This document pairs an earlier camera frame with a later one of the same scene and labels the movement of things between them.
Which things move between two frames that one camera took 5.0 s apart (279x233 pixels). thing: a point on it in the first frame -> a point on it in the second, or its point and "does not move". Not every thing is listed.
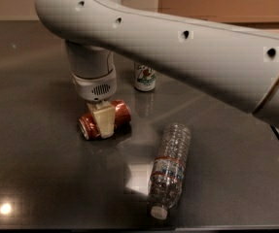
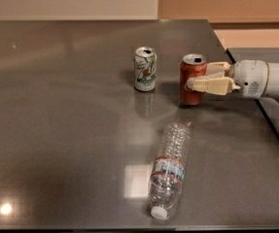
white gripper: x=94 y=88 -> x=249 y=78
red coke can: x=88 y=124 -> x=191 y=65
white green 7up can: x=145 y=78 does not move
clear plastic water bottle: x=166 y=177 does not move
